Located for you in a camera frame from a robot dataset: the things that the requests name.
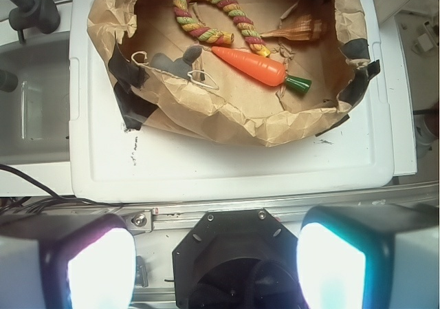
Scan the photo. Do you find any brown ridged seashell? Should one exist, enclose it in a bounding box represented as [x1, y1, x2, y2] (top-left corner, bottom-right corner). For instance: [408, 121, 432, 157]
[261, 14, 327, 41]

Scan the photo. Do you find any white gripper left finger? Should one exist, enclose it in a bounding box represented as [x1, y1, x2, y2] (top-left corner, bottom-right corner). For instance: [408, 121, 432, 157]
[1, 213, 136, 308]

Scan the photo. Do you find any white plastic bin lid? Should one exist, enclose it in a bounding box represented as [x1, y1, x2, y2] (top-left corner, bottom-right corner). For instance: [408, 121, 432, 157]
[69, 0, 395, 202]

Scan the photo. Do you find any gray plush animal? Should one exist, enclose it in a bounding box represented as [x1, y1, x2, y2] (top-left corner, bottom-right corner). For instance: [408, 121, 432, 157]
[150, 45, 203, 81]

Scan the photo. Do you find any orange plastic carrot toy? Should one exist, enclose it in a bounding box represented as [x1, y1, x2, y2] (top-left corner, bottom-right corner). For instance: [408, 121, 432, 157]
[211, 46, 312, 94]

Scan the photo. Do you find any brown paper bag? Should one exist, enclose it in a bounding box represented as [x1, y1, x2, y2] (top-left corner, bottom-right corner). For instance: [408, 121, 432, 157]
[87, 0, 380, 147]

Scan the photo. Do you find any multicolour twisted rope toy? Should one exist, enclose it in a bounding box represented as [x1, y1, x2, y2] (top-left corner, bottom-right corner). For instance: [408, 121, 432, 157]
[173, 0, 271, 57]

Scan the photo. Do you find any gray faucet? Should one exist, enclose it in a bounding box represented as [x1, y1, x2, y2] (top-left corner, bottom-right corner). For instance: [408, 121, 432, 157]
[8, 0, 61, 45]

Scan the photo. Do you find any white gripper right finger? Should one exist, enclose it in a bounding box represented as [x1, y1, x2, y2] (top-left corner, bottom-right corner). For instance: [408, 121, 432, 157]
[296, 204, 439, 308]

